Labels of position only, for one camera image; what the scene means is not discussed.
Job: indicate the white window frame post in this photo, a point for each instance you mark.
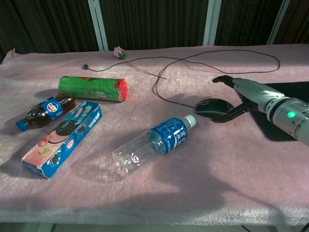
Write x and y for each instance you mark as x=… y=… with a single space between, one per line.
x=277 y=21
x=97 y=24
x=210 y=23

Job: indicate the dark cola bottle blue label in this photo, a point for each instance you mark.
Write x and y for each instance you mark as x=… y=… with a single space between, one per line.
x=46 y=112

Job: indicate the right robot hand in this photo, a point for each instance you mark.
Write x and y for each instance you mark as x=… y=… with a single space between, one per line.
x=251 y=93

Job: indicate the blue cookie box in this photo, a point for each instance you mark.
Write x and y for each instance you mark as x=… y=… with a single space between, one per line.
x=65 y=137

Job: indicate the black computer mouse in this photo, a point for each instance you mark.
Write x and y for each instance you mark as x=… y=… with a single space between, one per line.
x=212 y=106

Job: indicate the clear water bottle blue label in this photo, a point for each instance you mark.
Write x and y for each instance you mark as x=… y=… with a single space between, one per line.
x=154 y=142

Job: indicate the pink artificial rose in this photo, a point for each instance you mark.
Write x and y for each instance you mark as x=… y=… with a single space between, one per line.
x=120 y=52

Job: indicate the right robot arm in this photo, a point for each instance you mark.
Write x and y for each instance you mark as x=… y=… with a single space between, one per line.
x=289 y=116

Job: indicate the pink fleece table cloth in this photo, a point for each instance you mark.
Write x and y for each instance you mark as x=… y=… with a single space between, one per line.
x=154 y=169

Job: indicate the dark pleated curtain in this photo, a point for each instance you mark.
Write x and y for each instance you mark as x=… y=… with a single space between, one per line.
x=154 y=21

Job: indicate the green chips can red lid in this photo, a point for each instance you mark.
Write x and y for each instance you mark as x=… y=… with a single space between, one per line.
x=91 y=88

